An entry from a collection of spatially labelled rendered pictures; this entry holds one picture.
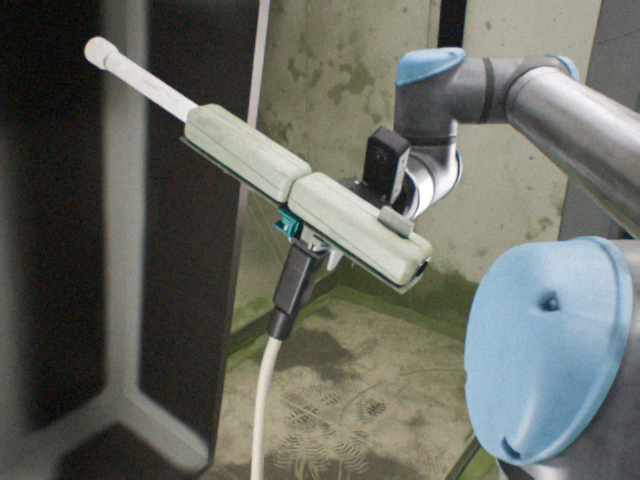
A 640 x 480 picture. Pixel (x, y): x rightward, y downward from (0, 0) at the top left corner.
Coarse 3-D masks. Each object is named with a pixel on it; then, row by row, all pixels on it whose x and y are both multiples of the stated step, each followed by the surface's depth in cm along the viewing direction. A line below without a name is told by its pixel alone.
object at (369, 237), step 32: (96, 64) 73; (128, 64) 71; (160, 96) 69; (192, 128) 66; (224, 128) 64; (224, 160) 65; (256, 160) 62; (288, 160) 63; (256, 192) 64; (288, 192) 62; (320, 192) 60; (320, 224) 60; (352, 224) 58; (384, 224) 58; (288, 256) 65; (320, 256) 62; (352, 256) 59; (384, 256) 57; (416, 256) 56; (288, 288) 67; (288, 320) 69
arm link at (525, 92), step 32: (512, 64) 81; (544, 64) 78; (512, 96) 77; (544, 96) 70; (576, 96) 65; (544, 128) 67; (576, 128) 61; (608, 128) 57; (576, 160) 59; (608, 160) 54; (608, 192) 53
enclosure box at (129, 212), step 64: (0, 0) 101; (64, 0) 109; (128, 0) 119; (192, 0) 110; (256, 0) 102; (0, 64) 105; (64, 64) 114; (192, 64) 115; (256, 64) 104; (0, 128) 109; (64, 128) 119; (128, 128) 132; (0, 192) 114; (64, 192) 126; (128, 192) 139; (192, 192) 127; (0, 256) 120; (64, 256) 133; (128, 256) 148; (192, 256) 134; (0, 320) 126; (64, 320) 141; (128, 320) 157; (192, 320) 141; (0, 384) 133; (64, 384) 150; (128, 384) 167; (192, 384) 150; (0, 448) 141; (64, 448) 153; (128, 448) 156; (192, 448) 159
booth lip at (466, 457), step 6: (474, 438) 224; (474, 444) 222; (480, 444) 224; (468, 450) 219; (474, 450) 220; (462, 456) 216; (468, 456) 216; (462, 462) 213; (468, 462) 216; (456, 468) 211; (462, 468) 212; (450, 474) 208; (456, 474) 209
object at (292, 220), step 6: (282, 210) 63; (288, 210) 63; (288, 216) 62; (294, 216) 62; (276, 222) 64; (282, 222) 64; (288, 222) 62; (294, 222) 62; (300, 222) 63; (282, 228) 63; (294, 228) 63; (300, 228) 64; (288, 234) 63; (294, 234) 63
